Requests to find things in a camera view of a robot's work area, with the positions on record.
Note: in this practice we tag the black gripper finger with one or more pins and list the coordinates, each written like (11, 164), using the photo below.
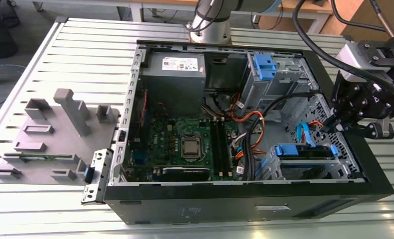
(337, 99)
(349, 124)

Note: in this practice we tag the hard disk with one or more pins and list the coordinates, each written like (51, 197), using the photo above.
(287, 150)

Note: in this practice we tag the grey metal disk bay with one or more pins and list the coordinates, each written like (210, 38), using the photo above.
(309, 161)

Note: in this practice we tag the grey metal drive cage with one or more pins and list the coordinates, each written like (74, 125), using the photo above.
(277, 87)

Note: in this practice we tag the black wrist mounting plate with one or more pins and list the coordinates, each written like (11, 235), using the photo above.
(367, 47)

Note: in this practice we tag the blue drive latch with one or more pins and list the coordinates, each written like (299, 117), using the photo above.
(265, 67)

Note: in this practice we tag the black RAM slot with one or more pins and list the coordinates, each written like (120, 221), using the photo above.
(217, 147)
(225, 147)

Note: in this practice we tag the black CPU socket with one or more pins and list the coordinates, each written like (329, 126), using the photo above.
(190, 136)

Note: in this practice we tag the silver CPU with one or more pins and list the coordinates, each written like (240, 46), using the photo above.
(190, 147)

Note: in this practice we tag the grey power supply unit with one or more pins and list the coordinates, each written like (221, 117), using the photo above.
(173, 87)

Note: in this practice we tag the black PC case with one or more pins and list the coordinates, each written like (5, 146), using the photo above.
(217, 206)

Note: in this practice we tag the green motherboard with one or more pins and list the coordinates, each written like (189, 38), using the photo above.
(164, 132)

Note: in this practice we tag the black graphics card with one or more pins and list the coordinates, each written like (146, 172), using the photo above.
(184, 174)

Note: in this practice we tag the metal expansion card retainer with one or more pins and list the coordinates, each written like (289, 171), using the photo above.
(98, 174)

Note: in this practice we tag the grey parts rack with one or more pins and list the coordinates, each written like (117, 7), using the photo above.
(68, 149)

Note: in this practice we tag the green RAM stick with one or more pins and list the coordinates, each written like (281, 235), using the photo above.
(41, 157)

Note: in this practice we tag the black office chair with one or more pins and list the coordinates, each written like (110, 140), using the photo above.
(5, 44)

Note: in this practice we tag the black side camera bracket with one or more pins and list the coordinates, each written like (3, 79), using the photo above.
(371, 129)

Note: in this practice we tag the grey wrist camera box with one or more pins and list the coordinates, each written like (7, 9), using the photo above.
(353, 54)

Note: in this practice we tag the wooden desk white frame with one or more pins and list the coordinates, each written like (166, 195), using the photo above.
(320, 11)

